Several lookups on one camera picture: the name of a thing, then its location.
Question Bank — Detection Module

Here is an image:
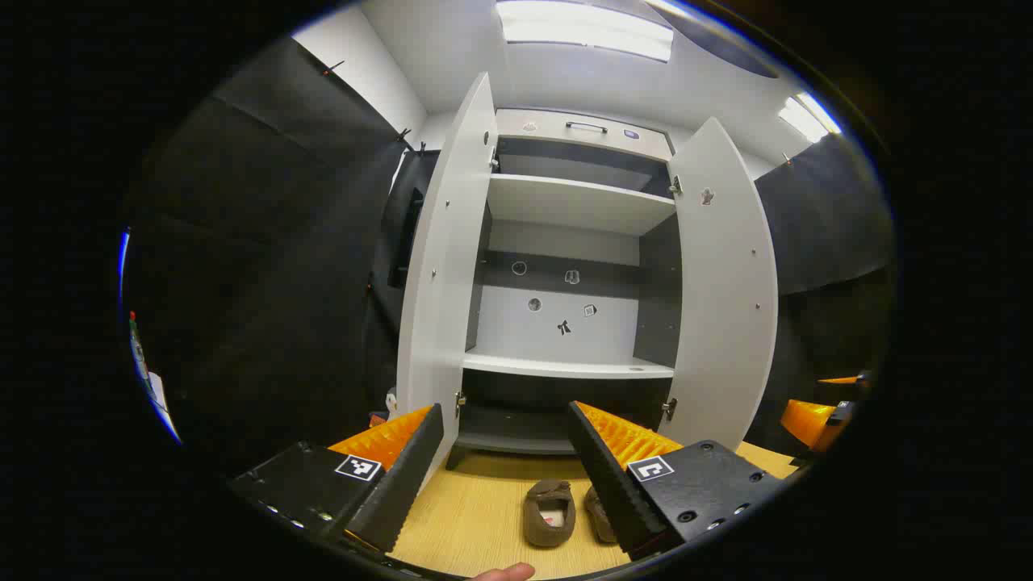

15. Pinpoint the white shoe cabinet door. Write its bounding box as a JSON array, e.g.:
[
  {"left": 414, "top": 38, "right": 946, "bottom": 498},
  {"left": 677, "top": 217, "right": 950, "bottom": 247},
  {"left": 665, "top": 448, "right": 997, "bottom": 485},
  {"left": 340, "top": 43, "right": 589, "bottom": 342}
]
[
  {"left": 395, "top": 73, "right": 499, "bottom": 493},
  {"left": 662, "top": 117, "right": 780, "bottom": 453}
]

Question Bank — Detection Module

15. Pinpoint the white plush penguin toy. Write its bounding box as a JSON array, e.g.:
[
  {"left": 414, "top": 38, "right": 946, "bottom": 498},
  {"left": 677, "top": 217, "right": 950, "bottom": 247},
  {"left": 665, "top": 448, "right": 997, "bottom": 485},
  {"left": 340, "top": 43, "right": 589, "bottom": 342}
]
[{"left": 368, "top": 386, "right": 399, "bottom": 429}]

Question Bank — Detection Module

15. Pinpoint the ceiling light panel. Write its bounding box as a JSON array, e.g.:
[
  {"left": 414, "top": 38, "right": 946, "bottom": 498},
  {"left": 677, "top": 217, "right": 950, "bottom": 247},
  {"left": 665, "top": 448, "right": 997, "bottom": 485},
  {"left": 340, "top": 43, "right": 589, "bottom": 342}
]
[
  {"left": 779, "top": 91, "right": 842, "bottom": 144},
  {"left": 496, "top": 0, "right": 675, "bottom": 63}
]

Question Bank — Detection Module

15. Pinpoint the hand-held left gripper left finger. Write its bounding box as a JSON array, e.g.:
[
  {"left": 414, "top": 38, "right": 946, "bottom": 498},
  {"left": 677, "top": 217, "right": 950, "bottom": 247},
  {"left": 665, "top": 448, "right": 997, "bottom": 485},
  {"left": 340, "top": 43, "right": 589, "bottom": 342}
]
[{"left": 228, "top": 403, "right": 445, "bottom": 555}]

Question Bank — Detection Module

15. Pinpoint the white shoe cabinet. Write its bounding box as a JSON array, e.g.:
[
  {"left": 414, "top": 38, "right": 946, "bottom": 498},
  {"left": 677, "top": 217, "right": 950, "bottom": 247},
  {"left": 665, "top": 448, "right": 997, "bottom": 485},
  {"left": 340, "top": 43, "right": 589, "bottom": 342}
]
[{"left": 446, "top": 109, "right": 683, "bottom": 471}]

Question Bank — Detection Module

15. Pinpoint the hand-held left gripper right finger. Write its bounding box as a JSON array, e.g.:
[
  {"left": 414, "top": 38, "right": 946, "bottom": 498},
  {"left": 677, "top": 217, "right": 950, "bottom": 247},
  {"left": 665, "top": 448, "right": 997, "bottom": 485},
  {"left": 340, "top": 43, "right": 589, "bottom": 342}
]
[{"left": 565, "top": 400, "right": 788, "bottom": 563}]

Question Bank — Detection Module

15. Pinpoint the white cabinet drawer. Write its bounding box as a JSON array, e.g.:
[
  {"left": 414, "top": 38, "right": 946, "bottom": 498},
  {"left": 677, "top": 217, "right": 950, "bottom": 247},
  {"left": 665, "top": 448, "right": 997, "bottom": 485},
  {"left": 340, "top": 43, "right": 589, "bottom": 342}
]
[{"left": 495, "top": 109, "right": 675, "bottom": 162}]

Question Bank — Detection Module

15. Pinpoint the white board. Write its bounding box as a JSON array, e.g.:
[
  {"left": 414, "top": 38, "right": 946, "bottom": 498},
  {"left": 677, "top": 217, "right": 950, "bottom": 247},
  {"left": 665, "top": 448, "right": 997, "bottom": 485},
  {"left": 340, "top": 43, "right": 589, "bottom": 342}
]
[{"left": 148, "top": 371, "right": 183, "bottom": 444}]

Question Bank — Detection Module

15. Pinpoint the brown fuzzy shoe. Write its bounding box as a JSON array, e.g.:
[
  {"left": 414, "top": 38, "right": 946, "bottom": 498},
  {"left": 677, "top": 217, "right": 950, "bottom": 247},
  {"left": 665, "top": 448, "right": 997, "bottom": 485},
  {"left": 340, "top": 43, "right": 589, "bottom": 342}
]
[
  {"left": 522, "top": 479, "right": 577, "bottom": 549},
  {"left": 583, "top": 484, "right": 619, "bottom": 544}
]

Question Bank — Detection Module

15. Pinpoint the bottle with red cap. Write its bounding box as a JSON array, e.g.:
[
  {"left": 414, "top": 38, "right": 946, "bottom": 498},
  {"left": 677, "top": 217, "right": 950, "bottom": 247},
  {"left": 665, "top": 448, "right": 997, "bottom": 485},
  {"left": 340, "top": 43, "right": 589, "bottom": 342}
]
[{"left": 129, "top": 311, "right": 153, "bottom": 380}]

